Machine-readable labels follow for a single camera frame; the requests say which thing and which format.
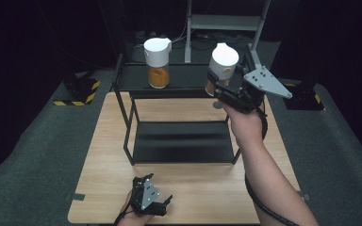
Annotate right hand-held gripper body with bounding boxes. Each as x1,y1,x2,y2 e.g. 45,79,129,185
215,65,294,115

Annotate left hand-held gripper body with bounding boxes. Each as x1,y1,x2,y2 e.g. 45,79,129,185
128,173,168,218

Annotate spice jar with tan powder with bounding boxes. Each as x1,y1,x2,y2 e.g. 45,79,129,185
205,42,240,97

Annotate black two-tier metal rack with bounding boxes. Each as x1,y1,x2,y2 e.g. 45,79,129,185
112,53,267,167

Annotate person's left hand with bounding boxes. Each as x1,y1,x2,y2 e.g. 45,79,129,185
116,189,158,226

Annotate person's right hand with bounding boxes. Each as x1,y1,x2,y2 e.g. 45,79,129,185
221,100,265,148

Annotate black yellow striped stand base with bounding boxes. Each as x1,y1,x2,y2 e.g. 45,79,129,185
282,79,325,111
53,73,102,107

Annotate grey metal stand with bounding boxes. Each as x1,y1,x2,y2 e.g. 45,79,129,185
184,0,272,70

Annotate spice jar with orange powder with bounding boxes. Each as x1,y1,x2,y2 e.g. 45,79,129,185
143,37,173,89

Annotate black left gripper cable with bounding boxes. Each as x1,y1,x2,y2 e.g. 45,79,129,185
113,201,133,226

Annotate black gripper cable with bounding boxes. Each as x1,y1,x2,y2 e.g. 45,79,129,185
113,201,133,226
244,105,300,226

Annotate black floor cables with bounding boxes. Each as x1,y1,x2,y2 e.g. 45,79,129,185
131,29,253,52

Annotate white cable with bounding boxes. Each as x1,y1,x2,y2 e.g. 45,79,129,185
171,17,190,44

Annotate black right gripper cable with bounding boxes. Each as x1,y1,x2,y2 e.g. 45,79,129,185
244,105,300,226

